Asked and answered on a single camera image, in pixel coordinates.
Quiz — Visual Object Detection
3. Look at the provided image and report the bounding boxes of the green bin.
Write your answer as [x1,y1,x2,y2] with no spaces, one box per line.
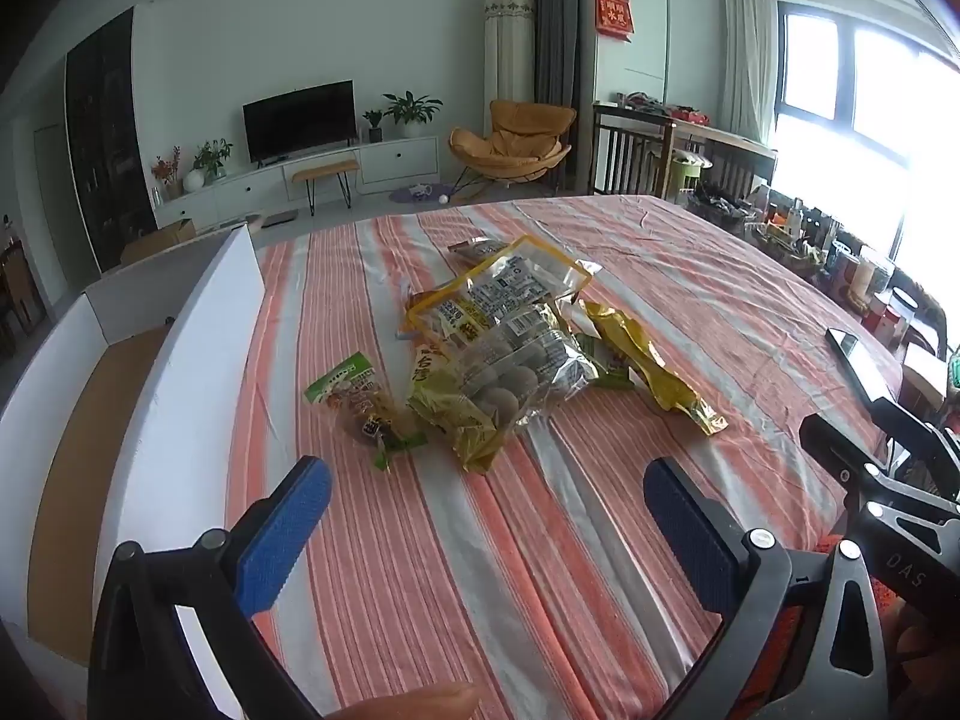
[664,150,711,201]

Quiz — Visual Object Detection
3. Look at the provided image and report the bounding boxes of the black glass cabinet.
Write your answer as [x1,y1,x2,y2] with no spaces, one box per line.
[64,7,158,275]

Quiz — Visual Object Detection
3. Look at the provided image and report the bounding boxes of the green brown snack packet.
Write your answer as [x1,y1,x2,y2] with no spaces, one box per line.
[304,351,430,472]

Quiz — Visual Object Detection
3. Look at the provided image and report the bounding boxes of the wooden bench with metal legs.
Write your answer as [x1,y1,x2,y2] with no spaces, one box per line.
[291,159,361,217]

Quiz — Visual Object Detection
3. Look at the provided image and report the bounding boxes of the small brown cardboard box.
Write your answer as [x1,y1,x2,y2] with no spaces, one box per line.
[120,219,198,265]

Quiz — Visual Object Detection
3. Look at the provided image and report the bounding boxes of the pale yellow rice cracker packet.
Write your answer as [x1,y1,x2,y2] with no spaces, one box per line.
[405,341,500,473]

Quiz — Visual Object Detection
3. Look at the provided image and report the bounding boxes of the row of jars and bottles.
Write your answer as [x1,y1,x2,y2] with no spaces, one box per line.
[742,191,960,391]

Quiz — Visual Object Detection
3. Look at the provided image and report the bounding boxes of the large potted plant white pot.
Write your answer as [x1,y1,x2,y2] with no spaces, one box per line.
[382,90,443,140]

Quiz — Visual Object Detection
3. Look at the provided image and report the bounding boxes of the dark brown snack packet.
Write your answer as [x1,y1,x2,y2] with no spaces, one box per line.
[448,237,512,263]

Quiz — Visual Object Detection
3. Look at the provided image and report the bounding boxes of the red flowers in vase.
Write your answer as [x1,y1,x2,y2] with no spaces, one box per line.
[150,146,185,201]

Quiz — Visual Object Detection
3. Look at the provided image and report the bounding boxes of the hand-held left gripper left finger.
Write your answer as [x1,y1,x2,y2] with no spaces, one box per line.
[88,456,332,720]

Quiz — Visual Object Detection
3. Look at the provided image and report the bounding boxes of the white curtain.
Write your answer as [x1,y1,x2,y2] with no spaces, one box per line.
[721,0,781,147]

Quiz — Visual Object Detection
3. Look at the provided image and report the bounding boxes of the dark wooden table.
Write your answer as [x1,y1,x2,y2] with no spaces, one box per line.
[589,101,779,205]

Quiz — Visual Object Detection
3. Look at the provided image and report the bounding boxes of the orange striped tablecloth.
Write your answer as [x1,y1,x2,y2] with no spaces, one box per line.
[225,195,912,720]

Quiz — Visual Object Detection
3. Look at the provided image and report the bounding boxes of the black television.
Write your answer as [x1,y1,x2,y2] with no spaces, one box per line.
[242,80,356,164]

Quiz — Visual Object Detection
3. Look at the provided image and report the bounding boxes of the window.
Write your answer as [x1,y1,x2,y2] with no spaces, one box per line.
[776,4,960,293]

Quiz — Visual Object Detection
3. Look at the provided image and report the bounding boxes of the clear bag of brown balls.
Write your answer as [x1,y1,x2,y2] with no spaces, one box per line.
[450,307,601,458]

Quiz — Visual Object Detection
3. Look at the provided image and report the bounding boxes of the gold snack packet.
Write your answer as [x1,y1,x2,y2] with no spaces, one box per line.
[581,300,730,437]

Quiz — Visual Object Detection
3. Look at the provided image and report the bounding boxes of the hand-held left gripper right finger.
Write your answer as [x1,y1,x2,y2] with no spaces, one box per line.
[643,456,890,720]

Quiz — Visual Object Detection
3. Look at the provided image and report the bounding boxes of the standing air conditioner with cover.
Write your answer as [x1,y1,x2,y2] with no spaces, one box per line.
[484,0,537,140]

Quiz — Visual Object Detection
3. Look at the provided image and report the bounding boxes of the white door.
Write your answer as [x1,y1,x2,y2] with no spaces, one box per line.
[34,124,82,293]

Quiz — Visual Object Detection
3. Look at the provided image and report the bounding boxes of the grey curtain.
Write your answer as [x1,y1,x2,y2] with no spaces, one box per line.
[516,0,583,196]

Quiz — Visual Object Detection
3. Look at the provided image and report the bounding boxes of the person's right hand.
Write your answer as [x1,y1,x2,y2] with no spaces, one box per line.
[889,604,960,720]

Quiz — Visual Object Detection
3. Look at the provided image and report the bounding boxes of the white cardboard box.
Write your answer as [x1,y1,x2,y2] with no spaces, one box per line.
[0,223,263,691]

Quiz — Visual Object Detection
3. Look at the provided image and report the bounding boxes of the green plant in white vase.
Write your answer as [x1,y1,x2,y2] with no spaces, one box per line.
[184,139,233,194]

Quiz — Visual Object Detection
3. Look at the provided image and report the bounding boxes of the orange lounge chair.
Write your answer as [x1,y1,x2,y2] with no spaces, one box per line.
[448,99,577,200]

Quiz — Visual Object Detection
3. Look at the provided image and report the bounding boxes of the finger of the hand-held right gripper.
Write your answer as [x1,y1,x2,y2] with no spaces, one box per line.
[799,412,912,500]
[870,396,960,500]

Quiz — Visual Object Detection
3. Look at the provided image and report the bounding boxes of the white television cabinet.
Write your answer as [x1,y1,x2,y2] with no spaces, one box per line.
[154,136,440,222]

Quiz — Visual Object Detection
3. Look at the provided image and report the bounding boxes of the yellow-edged clear peanut bag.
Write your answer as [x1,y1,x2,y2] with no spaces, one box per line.
[405,235,603,361]

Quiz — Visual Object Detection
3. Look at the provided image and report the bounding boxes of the person's left hand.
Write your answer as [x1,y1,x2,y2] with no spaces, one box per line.
[322,682,482,720]

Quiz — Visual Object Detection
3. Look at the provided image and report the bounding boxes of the red wall hanging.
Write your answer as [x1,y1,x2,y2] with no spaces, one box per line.
[595,0,636,42]

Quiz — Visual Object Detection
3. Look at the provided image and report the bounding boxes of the purple floor mat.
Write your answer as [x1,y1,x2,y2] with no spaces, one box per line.
[388,181,455,205]

